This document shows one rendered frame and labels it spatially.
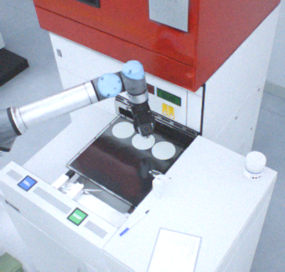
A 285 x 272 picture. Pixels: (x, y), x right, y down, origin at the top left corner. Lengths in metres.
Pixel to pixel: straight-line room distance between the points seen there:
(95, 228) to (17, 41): 2.95
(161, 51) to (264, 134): 1.74
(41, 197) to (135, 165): 0.39
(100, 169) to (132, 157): 0.14
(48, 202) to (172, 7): 0.82
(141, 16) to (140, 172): 0.62
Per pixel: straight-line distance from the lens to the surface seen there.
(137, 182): 1.69
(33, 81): 3.70
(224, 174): 1.63
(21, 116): 1.37
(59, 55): 2.08
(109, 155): 1.79
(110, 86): 1.33
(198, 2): 1.34
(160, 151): 1.78
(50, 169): 1.90
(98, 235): 1.51
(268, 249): 2.61
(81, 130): 2.02
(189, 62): 1.48
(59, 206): 1.60
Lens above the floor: 2.25
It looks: 46 degrees down
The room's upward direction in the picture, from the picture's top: 4 degrees counter-clockwise
